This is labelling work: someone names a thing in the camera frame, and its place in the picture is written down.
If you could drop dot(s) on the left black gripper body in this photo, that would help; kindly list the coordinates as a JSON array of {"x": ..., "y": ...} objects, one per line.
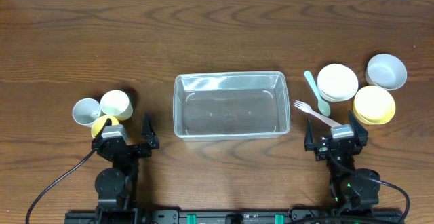
[{"x": 127, "y": 148}]

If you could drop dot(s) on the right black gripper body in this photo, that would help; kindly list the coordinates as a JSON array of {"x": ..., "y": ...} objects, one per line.
[{"x": 334, "y": 144}]

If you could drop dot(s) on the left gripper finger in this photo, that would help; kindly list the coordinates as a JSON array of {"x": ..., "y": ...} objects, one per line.
[
  {"x": 148, "y": 134},
  {"x": 108, "y": 122}
]

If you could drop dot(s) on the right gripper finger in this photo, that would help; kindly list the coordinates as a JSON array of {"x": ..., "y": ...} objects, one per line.
[
  {"x": 359, "y": 131},
  {"x": 309, "y": 145}
]

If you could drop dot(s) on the yellow plastic cup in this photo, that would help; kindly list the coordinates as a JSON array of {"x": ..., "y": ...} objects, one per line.
[{"x": 98, "y": 124}]

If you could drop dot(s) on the white plastic cup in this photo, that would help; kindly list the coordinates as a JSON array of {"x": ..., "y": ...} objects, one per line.
[{"x": 116, "y": 103}]

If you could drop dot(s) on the grey plastic cup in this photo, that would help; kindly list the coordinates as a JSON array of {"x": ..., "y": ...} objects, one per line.
[{"x": 86, "y": 112}]

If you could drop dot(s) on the yellow plastic bowl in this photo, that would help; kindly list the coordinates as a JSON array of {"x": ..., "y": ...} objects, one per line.
[{"x": 374, "y": 105}]

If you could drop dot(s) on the clear plastic storage container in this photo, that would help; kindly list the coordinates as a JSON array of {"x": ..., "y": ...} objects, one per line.
[{"x": 231, "y": 106}]

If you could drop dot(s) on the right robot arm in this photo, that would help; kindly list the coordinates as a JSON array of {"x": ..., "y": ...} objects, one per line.
[{"x": 355, "y": 190}]

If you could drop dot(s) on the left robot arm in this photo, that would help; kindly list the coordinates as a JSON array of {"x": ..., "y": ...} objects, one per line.
[{"x": 116, "y": 186}]

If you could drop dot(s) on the pink plastic fork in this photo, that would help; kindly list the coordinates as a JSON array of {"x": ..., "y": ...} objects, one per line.
[{"x": 307, "y": 109}]

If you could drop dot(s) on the mint green plastic spoon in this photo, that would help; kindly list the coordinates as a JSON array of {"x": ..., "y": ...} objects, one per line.
[{"x": 323, "y": 106}]

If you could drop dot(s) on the grey plastic bowl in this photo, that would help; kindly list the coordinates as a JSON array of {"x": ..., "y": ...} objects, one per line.
[{"x": 386, "y": 71}]

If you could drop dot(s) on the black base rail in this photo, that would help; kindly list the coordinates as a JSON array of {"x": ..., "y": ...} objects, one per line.
[{"x": 297, "y": 215}]

